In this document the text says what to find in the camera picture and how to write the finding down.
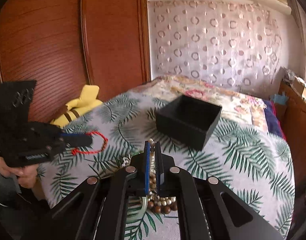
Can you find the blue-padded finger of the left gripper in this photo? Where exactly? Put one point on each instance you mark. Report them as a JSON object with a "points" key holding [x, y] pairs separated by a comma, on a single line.
{"points": [[76, 139]]}

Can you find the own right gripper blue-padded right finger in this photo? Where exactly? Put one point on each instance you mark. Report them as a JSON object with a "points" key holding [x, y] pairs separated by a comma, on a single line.
{"points": [[165, 180]]}

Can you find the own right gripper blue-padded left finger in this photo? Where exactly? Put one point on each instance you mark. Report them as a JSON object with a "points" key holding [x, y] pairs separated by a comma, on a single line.
{"points": [[139, 185]]}

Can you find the black square jewelry box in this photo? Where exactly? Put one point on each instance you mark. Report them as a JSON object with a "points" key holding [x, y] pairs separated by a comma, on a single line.
{"points": [[188, 120]]}

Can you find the silver green gem jewelry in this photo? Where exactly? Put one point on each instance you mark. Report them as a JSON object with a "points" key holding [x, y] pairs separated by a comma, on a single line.
{"points": [[126, 159]]}

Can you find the pale green jade bangle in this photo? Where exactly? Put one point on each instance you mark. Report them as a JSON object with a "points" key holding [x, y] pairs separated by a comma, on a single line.
{"points": [[136, 209]]}

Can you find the grey sleeve forearm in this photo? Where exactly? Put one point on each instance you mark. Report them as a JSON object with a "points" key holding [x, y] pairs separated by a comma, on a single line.
{"points": [[8, 191]]}

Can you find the person's left hand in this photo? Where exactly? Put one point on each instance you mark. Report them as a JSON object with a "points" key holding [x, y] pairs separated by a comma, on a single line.
{"points": [[26, 175]]}

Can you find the yellow plush toy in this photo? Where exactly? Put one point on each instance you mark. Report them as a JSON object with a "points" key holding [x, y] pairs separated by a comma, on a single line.
{"points": [[77, 107]]}

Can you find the palm leaf print cloth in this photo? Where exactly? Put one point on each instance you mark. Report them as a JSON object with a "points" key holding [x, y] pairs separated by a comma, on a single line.
{"points": [[254, 164]]}

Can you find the floral bed quilt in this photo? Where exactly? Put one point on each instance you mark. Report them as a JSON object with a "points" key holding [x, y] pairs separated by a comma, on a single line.
{"points": [[238, 107]]}

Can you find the brown wooden wardrobe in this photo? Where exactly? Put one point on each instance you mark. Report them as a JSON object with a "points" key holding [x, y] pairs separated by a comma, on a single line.
{"points": [[66, 44]]}

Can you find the dark blue blanket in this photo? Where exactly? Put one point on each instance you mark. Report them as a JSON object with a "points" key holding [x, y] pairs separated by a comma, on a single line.
{"points": [[274, 112]]}

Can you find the wooden side cabinet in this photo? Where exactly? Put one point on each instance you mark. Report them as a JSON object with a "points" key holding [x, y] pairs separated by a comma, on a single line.
{"points": [[294, 128]]}

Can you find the pink circle pattern curtain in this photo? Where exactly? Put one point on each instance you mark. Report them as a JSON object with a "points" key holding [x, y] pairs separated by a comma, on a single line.
{"points": [[230, 45]]}

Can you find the clutter on cabinet top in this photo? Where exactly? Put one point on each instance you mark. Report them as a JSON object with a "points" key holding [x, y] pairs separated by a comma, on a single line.
{"points": [[296, 83]]}

